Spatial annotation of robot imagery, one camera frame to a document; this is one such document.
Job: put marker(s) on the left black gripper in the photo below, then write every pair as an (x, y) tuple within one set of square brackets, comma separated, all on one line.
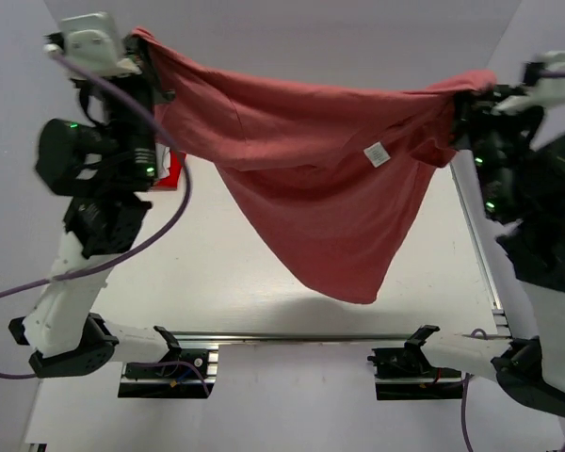
[(136, 49)]

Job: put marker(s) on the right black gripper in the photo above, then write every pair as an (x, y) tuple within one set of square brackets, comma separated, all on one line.
[(473, 107)]

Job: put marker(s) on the pink t shirt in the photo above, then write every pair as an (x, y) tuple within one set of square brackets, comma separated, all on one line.
[(330, 178)]

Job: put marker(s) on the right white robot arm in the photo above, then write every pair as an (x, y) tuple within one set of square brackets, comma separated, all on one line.
[(531, 371)]

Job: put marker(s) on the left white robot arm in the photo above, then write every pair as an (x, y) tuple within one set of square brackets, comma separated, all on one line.
[(99, 232)]

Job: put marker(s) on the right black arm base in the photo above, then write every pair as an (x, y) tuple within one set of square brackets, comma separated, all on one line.
[(401, 377)]

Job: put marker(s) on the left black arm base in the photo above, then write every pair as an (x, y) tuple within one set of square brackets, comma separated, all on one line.
[(189, 374)]

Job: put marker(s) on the white folded t shirt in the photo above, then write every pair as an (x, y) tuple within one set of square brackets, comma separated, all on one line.
[(163, 161)]

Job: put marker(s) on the red folded t shirt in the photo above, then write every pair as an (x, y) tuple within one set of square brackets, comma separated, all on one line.
[(171, 183)]

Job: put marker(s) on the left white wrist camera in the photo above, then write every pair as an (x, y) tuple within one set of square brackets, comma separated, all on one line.
[(92, 42)]

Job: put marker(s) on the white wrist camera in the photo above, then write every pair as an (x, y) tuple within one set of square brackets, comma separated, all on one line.
[(92, 42), (543, 85)]

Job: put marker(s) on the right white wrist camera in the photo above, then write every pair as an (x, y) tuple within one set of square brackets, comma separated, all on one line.
[(543, 85)]

